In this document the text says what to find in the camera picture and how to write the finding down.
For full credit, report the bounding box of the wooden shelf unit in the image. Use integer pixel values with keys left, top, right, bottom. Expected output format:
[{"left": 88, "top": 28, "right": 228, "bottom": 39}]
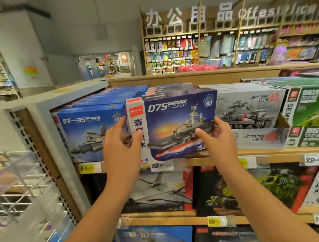
[{"left": 0, "top": 62, "right": 319, "bottom": 242}]

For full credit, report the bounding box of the person's left forearm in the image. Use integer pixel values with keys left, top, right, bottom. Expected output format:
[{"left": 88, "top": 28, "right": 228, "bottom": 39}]
[{"left": 65, "top": 187, "right": 138, "bottom": 242}]

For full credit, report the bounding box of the person's left hand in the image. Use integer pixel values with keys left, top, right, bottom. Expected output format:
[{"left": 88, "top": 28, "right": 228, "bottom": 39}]
[{"left": 102, "top": 117, "right": 145, "bottom": 196}]

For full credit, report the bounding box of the row of grey vehicle boxes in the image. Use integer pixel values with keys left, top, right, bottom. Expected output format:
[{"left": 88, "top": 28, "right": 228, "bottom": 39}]
[{"left": 204, "top": 82, "right": 287, "bottom": 130}]

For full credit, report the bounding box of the tall white shelf unit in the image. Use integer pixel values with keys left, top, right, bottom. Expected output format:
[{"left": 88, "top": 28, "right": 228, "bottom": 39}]
[{"left": 0, "top": 55, "right": 21, "bottom": 100}]

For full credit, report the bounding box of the row of blue warship boxes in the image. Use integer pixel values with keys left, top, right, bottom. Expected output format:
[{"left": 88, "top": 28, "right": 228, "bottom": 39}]
[{"left": 142, "top": 82, "right": 205, "bottom": 98}]

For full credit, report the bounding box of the person's right hand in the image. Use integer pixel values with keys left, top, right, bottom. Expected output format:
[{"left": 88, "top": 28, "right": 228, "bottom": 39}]
[{"left": 194, "top": 117, "right": 240, "bottom": 173}]

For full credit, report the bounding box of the row of green tank boxes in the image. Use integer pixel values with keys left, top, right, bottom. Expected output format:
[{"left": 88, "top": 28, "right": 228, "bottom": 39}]
[{"left": 242, "top": 76, "right": 319, "bottom": 148}]

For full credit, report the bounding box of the yellow wall sign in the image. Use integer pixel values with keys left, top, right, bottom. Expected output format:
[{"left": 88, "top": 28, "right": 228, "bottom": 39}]
[{"left": 24, "top": 65, "right": 40, "bottom": 75}]

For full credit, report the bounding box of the white wire display rack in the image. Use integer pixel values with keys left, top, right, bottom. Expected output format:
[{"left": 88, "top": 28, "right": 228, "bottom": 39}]
[{"left": 0, "top": 150, "right": 75, "bottom": 242}]

